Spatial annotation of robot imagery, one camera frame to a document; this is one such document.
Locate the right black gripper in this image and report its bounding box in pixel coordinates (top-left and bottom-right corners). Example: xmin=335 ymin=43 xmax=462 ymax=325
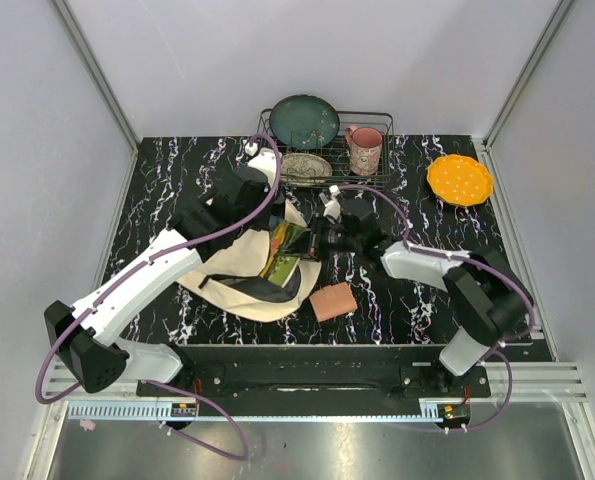
xmin=282 ymin=213 xmax=362 ymax=262

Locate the landscape cover thin book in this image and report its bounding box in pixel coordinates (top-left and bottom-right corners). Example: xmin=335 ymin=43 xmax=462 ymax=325
xmin=259 ymin=216 xmax=307 ymax=287

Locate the cream canvas student bag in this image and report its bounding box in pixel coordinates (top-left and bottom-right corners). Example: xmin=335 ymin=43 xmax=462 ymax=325
xmin=177 ymin=229 xmax=321 ymax=323

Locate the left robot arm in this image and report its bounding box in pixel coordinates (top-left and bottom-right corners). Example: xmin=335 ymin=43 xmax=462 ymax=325
xmin=44 ymin=161 xmax=281 ymax=396

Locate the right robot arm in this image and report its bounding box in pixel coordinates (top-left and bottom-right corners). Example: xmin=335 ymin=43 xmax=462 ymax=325
xmin=301 ymin=193 xmax=534 ymax=397

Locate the patterned beige small plate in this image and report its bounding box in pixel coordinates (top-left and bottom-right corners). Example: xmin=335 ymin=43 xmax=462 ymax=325
xmin=281 ymin=153 xmax=333 ymax=187

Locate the dark green ceramic plate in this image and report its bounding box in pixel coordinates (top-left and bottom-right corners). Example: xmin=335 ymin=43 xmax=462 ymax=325
xmin=269 ymin=94 xmax=340 ymax=151

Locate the pink patterned mug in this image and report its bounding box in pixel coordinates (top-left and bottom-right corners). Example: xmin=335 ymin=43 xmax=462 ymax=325
xmin=345 ymin=125 xmax=383 ymax=176

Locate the orange dotted plate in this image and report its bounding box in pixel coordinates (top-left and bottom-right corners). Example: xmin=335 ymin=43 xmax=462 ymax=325
xmin=426 ymin=154 xmax=494 ymax=208

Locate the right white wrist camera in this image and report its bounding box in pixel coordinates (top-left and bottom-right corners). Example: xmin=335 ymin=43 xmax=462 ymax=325
xmin=319 ymin=185 xmax=341 ymax=224

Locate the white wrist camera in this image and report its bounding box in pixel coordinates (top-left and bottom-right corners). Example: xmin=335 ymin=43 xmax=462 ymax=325
xmin=319 ymin=185 xmax=341 ymax=224
xmin=244 ymin=144 xmax=278 ymax=184

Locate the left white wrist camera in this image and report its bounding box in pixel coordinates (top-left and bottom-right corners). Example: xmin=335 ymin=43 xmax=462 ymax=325
xmin=244 ymin=144 xmax=278 ymax=184

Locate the black wire dish rack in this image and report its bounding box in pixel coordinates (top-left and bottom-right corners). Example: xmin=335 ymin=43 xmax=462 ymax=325
xmin=257 ymin=108 xmax=395 ymax=190

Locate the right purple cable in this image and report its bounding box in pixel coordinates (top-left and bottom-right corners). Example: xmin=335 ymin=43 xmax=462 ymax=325
xmin=339 ymin=184 xmax=536 ymax=434

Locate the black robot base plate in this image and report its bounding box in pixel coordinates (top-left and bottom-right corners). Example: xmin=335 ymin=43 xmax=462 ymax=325
xmin=135 ymin=343 xmax=492 ymax=417

